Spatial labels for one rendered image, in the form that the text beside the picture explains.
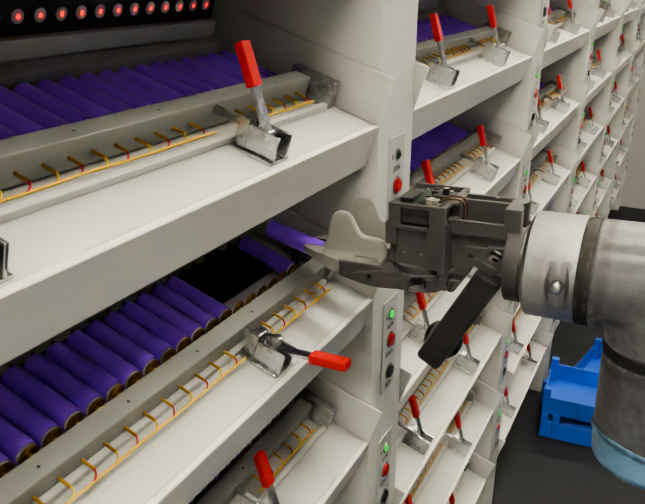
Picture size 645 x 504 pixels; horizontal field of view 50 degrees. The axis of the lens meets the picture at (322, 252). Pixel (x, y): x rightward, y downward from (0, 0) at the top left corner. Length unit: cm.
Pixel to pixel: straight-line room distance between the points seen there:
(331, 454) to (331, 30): 47
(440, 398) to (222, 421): 76
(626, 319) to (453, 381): 78
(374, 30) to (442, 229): 21
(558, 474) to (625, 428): 146
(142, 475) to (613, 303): 37
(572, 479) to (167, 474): 165
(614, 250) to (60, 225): 40
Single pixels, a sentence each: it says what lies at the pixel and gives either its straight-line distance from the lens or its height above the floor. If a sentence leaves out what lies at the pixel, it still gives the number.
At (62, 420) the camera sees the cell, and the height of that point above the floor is 97.
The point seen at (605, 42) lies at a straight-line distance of 277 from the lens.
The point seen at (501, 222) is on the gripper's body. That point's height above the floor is 107.
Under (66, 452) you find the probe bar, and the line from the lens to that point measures 50.
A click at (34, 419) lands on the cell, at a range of 53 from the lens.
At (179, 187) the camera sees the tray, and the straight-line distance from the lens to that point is 48.
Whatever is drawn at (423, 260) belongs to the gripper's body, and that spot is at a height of 103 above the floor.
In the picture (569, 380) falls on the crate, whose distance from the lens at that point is 233.
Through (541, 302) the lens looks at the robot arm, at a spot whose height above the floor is 102.
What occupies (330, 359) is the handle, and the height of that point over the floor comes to 96.
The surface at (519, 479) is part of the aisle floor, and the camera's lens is 204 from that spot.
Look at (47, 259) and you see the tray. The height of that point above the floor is 113.
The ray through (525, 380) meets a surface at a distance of 213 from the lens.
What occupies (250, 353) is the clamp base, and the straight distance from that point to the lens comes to 63.
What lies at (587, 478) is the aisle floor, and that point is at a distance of 210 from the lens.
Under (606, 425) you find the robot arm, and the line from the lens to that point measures 64.
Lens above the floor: 126
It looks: 22 degrees down
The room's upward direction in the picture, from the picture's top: straight up
